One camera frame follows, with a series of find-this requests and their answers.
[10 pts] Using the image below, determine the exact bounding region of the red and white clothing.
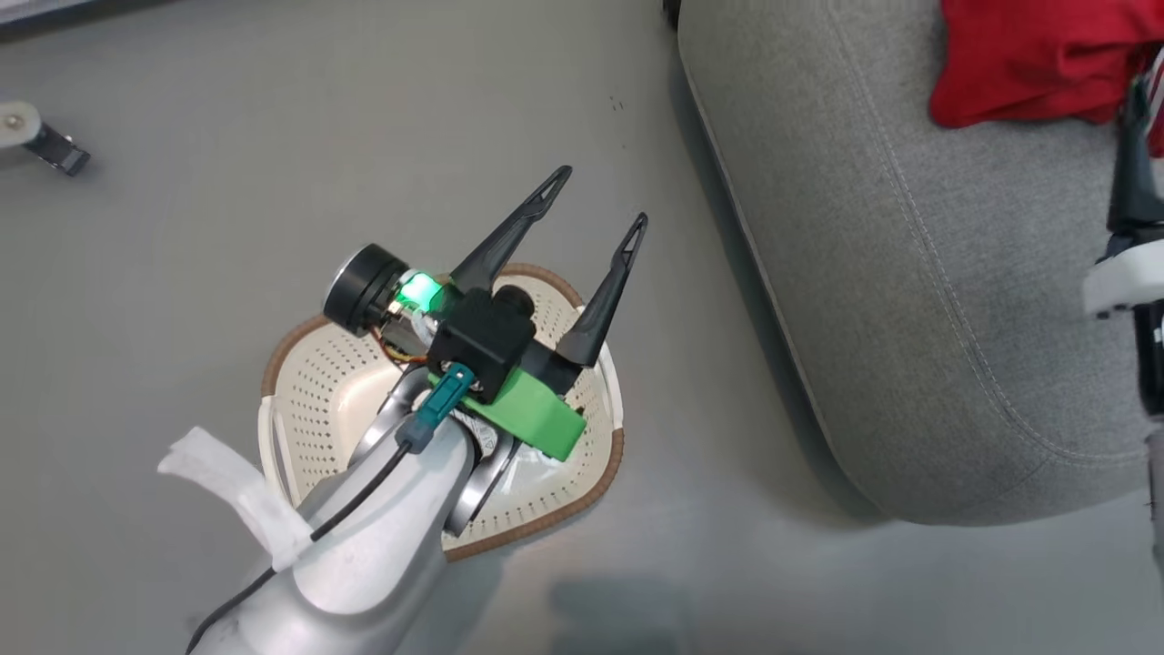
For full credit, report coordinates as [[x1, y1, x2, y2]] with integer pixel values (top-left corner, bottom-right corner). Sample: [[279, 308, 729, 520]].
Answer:
[[928, 0, 1164, 157]]

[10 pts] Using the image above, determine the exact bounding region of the grey furniture leg with caster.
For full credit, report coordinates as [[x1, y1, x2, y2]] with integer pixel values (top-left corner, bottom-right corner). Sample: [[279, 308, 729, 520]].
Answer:
[[0, 98, 93, 177]]

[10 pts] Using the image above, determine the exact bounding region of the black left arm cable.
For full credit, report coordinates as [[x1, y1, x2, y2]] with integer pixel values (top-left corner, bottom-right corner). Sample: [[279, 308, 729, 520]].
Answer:
[[186, 362, 477, 655]]

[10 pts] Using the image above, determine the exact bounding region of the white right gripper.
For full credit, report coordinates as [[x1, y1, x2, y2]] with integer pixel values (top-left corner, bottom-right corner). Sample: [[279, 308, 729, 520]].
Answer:
[[1081, 76, 1164, 321]]

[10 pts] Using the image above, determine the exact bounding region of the white perforated laundry basket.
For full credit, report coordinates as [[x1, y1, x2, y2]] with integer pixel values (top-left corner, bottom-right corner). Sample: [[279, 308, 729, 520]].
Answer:
[[260, 263, 626, 561]]

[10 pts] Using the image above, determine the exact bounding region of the white tape strip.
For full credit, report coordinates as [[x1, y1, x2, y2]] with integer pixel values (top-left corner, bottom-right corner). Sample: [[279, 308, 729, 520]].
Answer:
[[156, 427, 316, 573]]

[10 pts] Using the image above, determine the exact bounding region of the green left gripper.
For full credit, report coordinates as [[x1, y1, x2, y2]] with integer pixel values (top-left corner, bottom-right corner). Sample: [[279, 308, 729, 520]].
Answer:
[[426, 165, 650, 462]]

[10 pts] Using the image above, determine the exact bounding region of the black left gripper motor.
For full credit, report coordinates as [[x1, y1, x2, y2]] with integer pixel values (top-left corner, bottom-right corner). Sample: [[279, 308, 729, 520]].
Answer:
[[322, 243, 448, 365]]

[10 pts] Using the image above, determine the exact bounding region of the grey fabric sofa seat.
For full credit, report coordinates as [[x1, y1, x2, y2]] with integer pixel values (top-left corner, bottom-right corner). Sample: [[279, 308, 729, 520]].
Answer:
[[677, 0, 1164, 528]]

